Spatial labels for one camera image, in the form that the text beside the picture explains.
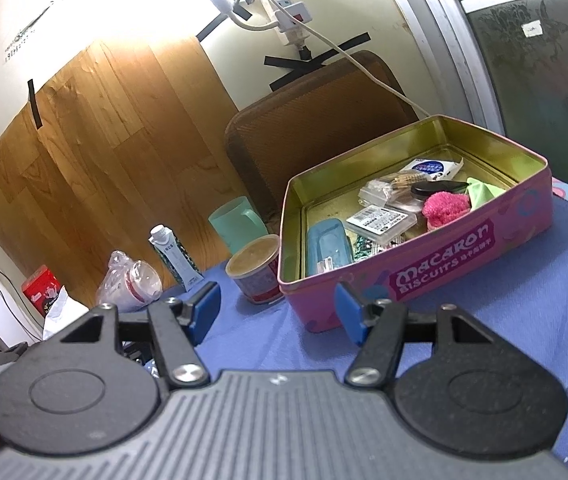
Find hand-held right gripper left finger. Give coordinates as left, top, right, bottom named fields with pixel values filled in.
left=59, top=281, right=222, bottom=390

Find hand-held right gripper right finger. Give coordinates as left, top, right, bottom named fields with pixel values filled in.
left=334, top=281, right=491, bottom=390

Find green patterned packet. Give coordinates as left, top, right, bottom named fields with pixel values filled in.
left=351, top=232, right=405, bottom=263

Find blue plastic case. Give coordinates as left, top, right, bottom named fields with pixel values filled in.
left=306, top=218, right=354, bottom=277

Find pink biscuit tin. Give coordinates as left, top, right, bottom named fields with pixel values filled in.
left=278, top=115, right=552, bottom=335

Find clear box with barcode label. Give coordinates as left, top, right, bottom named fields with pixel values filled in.
left=346, top=206, right=418, bottom=241

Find clear plastic box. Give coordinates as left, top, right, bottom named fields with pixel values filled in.
left=359, top=172, right=427, bottom=213

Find pink fuzzy sock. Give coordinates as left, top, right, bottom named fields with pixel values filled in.
left=422, top=191, right=472, bottom=232

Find black oval case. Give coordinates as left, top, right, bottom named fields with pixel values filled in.
left=410, top=180, right=470, bottom=200

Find white packet with blue label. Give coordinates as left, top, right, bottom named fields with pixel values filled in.
left=398, top=156, right=465, bottom=182

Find light green cloth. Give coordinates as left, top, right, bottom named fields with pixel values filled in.
left=465, top=177, right=507, bottom=209

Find round can with clear lid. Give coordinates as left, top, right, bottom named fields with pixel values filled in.
left=225, top=234, right=285, bottom=306

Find green patterned drink carton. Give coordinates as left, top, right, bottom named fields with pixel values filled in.
left=149, top=225, right=204, bottom=291

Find clear plastic bag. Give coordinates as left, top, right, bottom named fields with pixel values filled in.
left=95, top=250, right=163, bottom=311

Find teal plastic mug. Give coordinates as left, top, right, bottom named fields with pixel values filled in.
left=208, top=196, right=268, bottom=256

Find white tissue pack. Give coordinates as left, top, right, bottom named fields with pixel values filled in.
left=43, top=285, right=90, bottom=341

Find blue tablecloth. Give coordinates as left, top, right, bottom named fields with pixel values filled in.
left=124, top=177, right=568, bottom=476

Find red box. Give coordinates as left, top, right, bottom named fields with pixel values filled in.
left=21, top=266, right=62, bottom=316

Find wooden board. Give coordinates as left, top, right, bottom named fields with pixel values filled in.
left=0, top=35, right=280, bottom=311

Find brown cushion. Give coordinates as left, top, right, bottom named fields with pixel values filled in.
left=224, top=50, right=420, bottom=226

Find crossed black tape strips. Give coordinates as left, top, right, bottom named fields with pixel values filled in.
left=264, top=32, right=372, bottom=92

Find black tape strip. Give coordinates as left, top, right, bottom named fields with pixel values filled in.
left=27, top=79, right=45, bottom=128
left=195, top=0, right=285, bottom=43

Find white gooseneck lamp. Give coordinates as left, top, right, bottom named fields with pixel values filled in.
left=204, top=0, right=285, bottom=31

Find floral patterned window glass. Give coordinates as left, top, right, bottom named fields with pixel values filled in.
left=436, top=0, right=568, bottom=221

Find white cable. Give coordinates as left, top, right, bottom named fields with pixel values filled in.
left=271, top=0, right=432, bottom=118

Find white window frame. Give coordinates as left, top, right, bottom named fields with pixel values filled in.
left=384, top=0, right=507, bottom=136

